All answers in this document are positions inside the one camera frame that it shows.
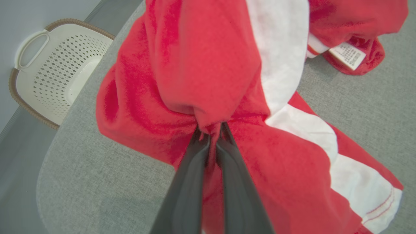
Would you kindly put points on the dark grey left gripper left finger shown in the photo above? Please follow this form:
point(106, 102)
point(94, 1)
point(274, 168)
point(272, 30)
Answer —
point(185, 195)

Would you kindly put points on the red and white garment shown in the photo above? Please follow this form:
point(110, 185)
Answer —
point(195, 65)

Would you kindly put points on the cream plastic laundry basket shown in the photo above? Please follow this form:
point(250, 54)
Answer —
point(48, 71)

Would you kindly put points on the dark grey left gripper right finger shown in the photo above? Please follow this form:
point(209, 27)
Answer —
point(240, 201)

